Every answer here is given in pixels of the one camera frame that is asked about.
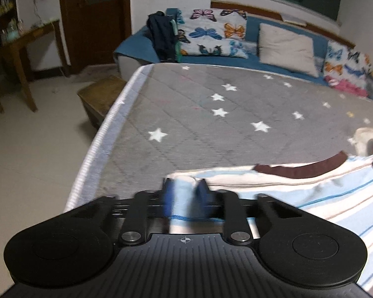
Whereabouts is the blue white striped shirt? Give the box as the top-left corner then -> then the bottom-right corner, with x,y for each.
169,152 -> 373,291

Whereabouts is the grey star-pattern bed cover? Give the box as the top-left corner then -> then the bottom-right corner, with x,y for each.
66,64 -> 373,210

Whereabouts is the low wooden stool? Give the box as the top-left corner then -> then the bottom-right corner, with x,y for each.
77,75 -> 127,130

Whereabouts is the blue covered sofa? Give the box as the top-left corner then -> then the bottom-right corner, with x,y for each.
112,7 -> 366,87

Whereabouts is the dark blue backpack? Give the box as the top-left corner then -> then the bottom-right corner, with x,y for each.
146,11 -> 178,63

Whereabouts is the left butterfly pillow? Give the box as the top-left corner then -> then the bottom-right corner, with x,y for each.
176,8 -> 248,59

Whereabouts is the butterfly pillow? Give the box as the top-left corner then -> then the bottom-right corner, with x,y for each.
176,8 -> 248,59
323,41 -> 371,91

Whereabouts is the beige plain pillow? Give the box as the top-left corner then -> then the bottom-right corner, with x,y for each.
258,23 -> 319,77

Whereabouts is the pink plush toy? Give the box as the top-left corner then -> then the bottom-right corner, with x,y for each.
325,75 -> 368,98

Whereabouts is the dark wooden door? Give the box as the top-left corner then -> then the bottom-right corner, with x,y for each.
60,0 -> 131,73

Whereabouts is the right butterfly pillow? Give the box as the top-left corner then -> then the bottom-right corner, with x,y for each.
323,41 -> 371,91

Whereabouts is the white book on sill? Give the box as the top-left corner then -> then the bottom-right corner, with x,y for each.
280,13 -> 307,27

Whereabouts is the wooden side table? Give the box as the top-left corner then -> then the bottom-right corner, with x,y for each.
0,20 -> 71,113

